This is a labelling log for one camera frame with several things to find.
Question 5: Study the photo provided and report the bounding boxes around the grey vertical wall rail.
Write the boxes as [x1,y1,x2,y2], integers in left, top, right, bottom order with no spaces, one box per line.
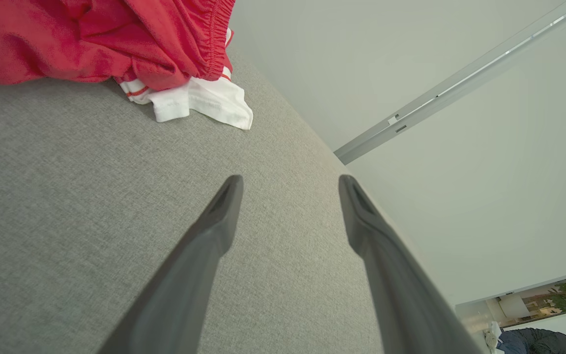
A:
[334,0,566,166]

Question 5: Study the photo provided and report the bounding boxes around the red jersey with white sleeves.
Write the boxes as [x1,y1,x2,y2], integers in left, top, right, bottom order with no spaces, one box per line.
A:
[0,0,254,131]

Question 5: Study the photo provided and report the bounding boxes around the red shorts with white stripe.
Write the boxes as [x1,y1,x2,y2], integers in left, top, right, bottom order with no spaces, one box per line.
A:
[62,0,237,92]

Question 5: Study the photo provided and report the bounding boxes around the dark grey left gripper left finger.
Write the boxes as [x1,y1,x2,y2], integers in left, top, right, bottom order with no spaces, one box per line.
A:
[97,175,244,354]

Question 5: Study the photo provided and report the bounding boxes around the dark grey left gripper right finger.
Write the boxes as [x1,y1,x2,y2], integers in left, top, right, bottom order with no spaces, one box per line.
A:
[338,174,483,354]

